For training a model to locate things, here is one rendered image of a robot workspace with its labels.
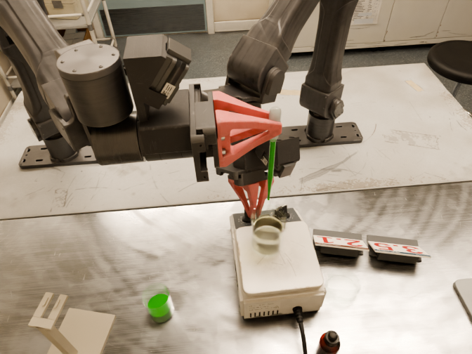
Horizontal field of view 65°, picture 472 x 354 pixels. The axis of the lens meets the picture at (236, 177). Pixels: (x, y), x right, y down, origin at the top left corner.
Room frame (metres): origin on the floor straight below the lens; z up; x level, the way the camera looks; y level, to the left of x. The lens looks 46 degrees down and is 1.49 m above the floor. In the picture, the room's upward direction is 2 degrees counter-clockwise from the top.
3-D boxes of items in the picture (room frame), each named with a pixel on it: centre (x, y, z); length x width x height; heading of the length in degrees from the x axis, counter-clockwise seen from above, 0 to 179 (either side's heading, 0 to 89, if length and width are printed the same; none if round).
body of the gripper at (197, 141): (0.33, 0.07, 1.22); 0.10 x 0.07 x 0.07; 4
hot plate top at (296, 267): (0.31, -0.06, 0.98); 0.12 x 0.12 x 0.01; 5
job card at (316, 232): (0.38, -0.18, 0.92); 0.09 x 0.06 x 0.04; 80
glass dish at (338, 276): (0.29, -0.17, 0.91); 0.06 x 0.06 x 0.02
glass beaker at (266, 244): (0.33, -0.05, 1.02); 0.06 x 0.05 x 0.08; 38
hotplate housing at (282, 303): (0.34, -0.06, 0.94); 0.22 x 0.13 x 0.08; 5
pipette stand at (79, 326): (0.23, 0.25, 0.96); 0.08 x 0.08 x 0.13; 79
